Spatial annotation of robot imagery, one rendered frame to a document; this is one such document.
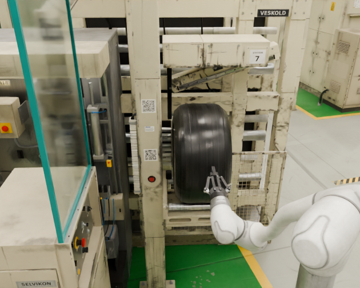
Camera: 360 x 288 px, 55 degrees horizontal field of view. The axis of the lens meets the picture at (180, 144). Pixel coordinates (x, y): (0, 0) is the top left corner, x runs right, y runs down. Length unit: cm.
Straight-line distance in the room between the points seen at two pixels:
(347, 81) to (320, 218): 529
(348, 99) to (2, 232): 560
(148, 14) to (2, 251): 116
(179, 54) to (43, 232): 118
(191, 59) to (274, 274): 182
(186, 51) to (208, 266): 174
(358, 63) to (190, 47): 442
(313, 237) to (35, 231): 99
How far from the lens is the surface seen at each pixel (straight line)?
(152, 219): 221
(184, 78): 220
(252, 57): 208
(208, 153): 177
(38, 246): 141
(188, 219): 213
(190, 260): 302
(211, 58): 204
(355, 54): 609
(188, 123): 181
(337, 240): 97
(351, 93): 630
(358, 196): 110
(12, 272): 152
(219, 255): 309
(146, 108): 184
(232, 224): 146
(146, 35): 174
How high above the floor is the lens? 216
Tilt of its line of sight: 27 degrees down
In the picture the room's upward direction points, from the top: straight up
